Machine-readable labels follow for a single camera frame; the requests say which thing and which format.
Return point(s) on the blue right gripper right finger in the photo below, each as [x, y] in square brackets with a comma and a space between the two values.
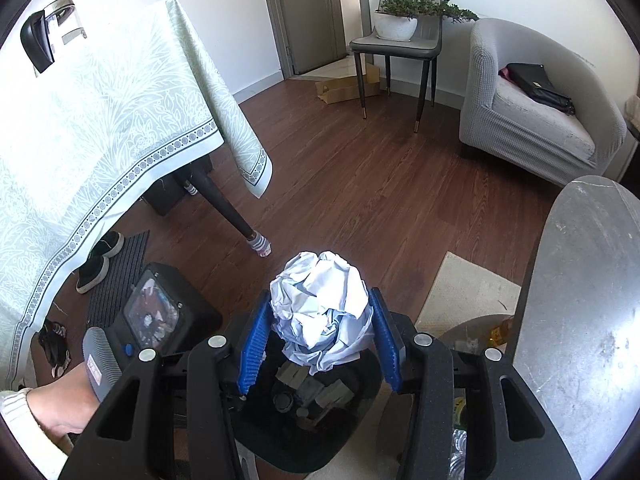
[387, 339]

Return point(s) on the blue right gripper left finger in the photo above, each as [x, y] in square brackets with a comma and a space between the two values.
[251, 346]

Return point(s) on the white paper ball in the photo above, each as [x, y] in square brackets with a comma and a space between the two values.
[321, 310]

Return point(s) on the trash pieces in bin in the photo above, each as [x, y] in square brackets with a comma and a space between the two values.
[308, 399]

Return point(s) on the dark green trash bin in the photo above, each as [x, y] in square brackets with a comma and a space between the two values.
[300, 430]

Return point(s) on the person's left hand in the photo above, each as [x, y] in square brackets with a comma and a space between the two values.
[66, 405]

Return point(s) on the striped dark floor mat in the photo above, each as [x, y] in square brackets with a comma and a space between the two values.
[109, 297]

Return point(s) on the black slip-on shoes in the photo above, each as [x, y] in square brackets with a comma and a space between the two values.
[95, 269]

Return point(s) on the black table leg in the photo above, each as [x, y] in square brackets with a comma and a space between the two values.
[210, 191]

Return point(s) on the white patterned tablecloth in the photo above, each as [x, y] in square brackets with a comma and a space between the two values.
[81, 142]

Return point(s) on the cardboard box on floor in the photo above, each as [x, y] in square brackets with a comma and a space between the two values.
[345, 89]

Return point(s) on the grey armchair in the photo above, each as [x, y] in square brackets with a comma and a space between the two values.
[500, 119]

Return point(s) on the grey dining chair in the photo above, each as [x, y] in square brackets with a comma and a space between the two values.
[424, 46]

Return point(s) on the black handbag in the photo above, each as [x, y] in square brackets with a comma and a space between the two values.
[533, 80]

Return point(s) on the potted green plant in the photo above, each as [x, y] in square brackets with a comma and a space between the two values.
[397, 20]

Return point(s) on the grey door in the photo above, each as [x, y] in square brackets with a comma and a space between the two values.
[311, 34]

